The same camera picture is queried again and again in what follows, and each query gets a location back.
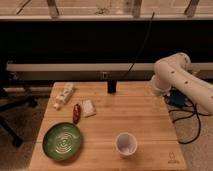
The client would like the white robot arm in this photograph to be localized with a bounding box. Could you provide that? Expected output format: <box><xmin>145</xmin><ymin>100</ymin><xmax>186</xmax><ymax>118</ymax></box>
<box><xmin>150</xmin><ymin>53</ymin><xmax>213</xmax><ymax>114</ymax></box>

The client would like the black upright eraser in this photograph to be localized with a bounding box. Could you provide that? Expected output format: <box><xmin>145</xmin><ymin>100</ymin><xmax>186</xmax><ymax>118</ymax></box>
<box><xmin>107</xmin><ymin>80</ymin><xmax>117</xmax><ymax>94</ymax></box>

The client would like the red chili pepper toy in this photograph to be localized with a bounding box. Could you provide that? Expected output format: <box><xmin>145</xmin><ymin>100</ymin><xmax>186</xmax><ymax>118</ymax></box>
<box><xmin>73</xmin><ymin>104</ymin><xmax>81</xmax><ymax>124</ymax></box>

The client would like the white paper cup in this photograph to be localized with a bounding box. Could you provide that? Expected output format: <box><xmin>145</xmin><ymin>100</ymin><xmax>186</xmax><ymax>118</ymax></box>
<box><xmin>115</xmin><ymin>132</ymin><xmax>138</xmax><ymax>158</ymax></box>

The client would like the blue box on floor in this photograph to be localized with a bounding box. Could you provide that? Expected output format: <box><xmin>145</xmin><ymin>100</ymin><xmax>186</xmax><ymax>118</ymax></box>
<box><xmin>169</xmin><ymin>90</ymin><xmax>185</xmax><ymax>107</ymax></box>

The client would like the green ceramic plate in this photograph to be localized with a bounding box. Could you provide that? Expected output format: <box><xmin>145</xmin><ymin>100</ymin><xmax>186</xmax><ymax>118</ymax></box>
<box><xmin>42</xmin><ymin>122</ymin><xmax>82</xmax><ymax>161</ymax></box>

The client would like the black office chair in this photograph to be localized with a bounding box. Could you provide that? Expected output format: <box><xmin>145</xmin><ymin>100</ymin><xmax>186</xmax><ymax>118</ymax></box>
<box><xmin>0</xmin><ymin>62</ymin><xmax>38</xmax><ymax>148</ymax></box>

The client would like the black thin cable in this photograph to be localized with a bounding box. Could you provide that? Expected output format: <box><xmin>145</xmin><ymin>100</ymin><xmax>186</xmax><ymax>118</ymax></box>
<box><xmin>116</xmin><ymin>11</ymin><xmax>156</xmax><ymax>83</ymax></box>

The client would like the black floor cable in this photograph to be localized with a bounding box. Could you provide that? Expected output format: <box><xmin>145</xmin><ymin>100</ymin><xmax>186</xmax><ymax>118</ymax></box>
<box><xmin>168</xmin><ymin>99</ymin><xmax>212</xmax><ymax>145</ymax></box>

